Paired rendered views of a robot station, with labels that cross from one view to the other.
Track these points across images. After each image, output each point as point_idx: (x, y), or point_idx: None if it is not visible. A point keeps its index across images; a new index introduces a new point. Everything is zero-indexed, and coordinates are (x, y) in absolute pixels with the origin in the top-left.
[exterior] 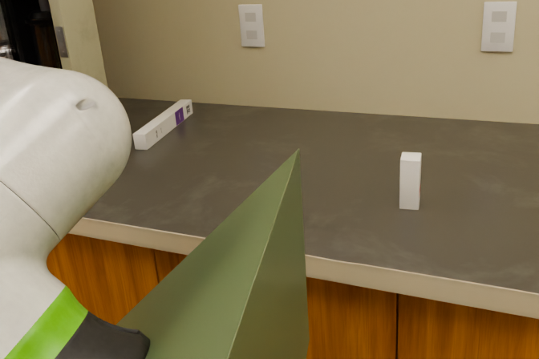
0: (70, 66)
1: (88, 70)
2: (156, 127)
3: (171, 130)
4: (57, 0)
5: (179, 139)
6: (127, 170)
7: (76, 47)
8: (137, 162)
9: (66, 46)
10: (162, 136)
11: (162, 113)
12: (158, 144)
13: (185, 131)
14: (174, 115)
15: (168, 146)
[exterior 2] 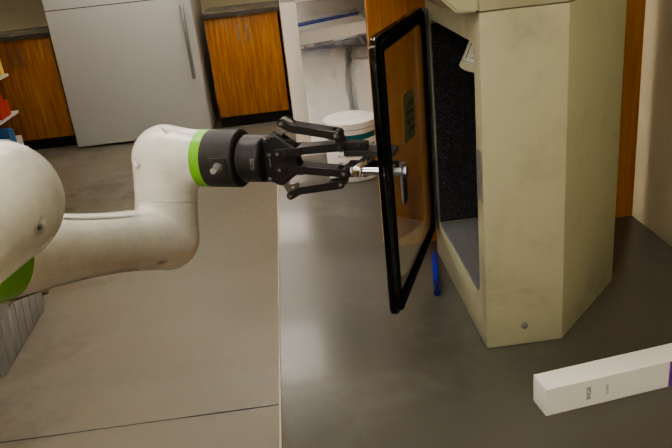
0: (482, 218)
1: (523, 228)
2: (592, 381)
3: (644, 391)
4: (480, 109)
5: (624, 429)
6: (457, 444)
7: (503, 189)
8: (494, 436)
9: (482, 186)
10: (607, 399)
11: (646, 350)
12: (578, 415)
13: (663, 414)
14: (666, 367)
15: (585, 432)
